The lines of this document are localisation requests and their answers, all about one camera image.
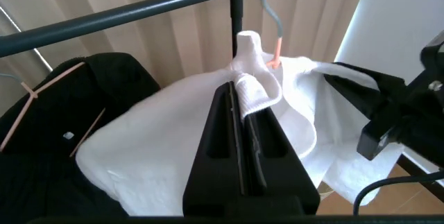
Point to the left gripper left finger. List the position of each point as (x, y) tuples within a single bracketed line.
[(215, 168)]

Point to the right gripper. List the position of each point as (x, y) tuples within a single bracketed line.
[(416, 120)]

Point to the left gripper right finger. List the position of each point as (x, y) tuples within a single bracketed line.
[(284, 175)]

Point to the white garment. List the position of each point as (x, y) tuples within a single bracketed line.
[(156, 147)]

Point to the pink clothes hanger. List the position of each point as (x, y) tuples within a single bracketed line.
[(24, 107), (278, 43)]

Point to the black shorts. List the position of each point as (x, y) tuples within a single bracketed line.
[(52, 182)]

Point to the black clothes rack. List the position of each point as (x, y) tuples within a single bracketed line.
[(121, 14)]

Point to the beige curtain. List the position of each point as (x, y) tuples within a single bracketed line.
[(173, 43)]

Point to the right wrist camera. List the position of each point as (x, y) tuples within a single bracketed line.
[(433, 54)]

